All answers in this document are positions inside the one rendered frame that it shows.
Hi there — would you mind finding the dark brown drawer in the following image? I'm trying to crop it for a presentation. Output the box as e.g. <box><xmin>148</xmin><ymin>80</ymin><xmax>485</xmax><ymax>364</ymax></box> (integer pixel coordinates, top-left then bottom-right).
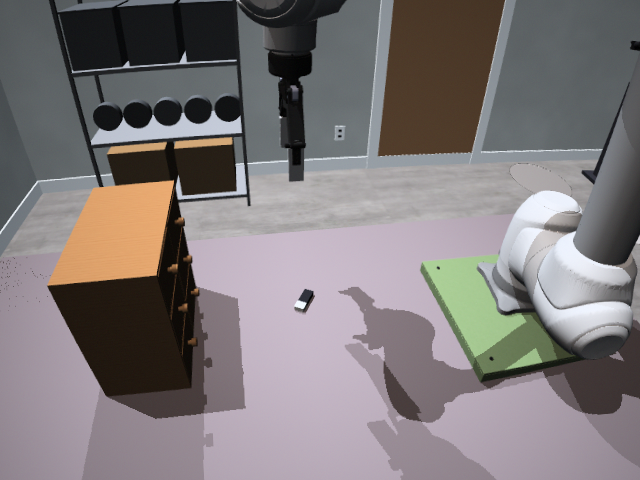
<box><xmin>167</xmin><ymin>187</ymin><xmax>185</xmax><ymax>259</ymax></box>
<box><xmin>182</xmin><ymin>313</ymin><xmax>198</xmax><ymax>383</ymax></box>
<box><xmin>186</xmin><ymin>264</ymin><xmax>200</xmax><ymax>326</ymax></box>
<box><xmin>158</xmin><ymin>227</ymin><xmax>179</xmax><ymax>316</ymax></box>
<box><xmin>177</xmin><ymin>226</ymin><xmax>193</xmax><ymax>295</ymax></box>
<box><xmin>171</xmin><ymin>274</ymin><xmax>189</xmax><ymax>351</ymax></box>

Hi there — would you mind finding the dark brown chest of drawers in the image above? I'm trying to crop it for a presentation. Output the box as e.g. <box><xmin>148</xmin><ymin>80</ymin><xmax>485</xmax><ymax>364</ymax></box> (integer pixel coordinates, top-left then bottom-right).
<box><xmin>47</xmin><ymin>181</ymin><xmax>192</xmax><ymax>397</ymax></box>

